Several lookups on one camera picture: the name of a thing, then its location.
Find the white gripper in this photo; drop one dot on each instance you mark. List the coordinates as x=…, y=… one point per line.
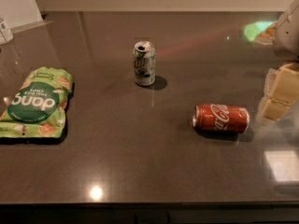
x=288, y=36

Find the red coke can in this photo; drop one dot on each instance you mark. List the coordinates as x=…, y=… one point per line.
x=220, y=118

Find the green white soda can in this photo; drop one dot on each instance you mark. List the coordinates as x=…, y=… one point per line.
x=144, y=63

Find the green chips bag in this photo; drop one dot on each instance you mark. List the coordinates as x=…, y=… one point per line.
x=38, y=108

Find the white bottle at left edge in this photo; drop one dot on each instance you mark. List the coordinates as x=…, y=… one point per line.
x=5, y=33

